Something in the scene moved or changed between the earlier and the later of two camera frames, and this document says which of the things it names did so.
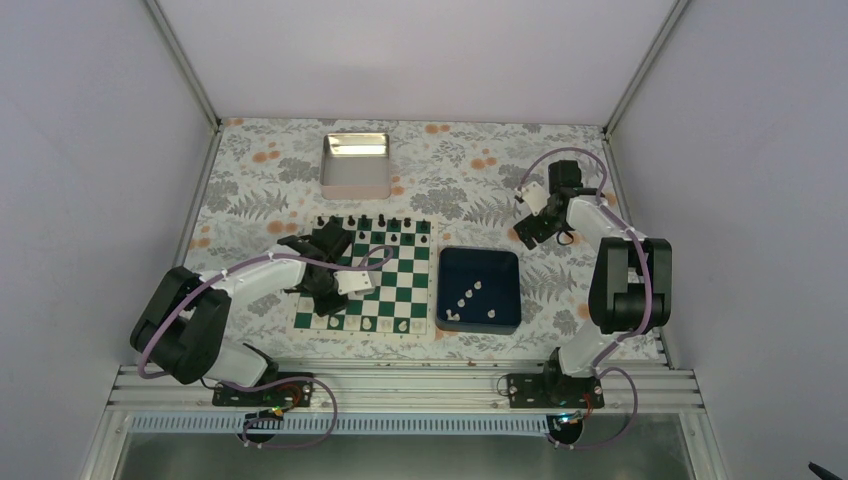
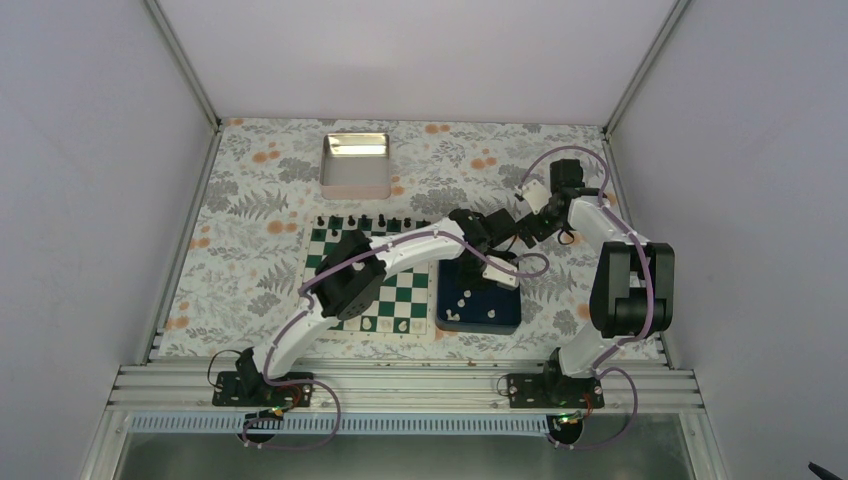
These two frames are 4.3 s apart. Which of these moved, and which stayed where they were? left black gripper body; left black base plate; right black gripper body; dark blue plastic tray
Moved: left black gripper body
Stayed: left black base plate; dark blue plastic tray; right black gripper body
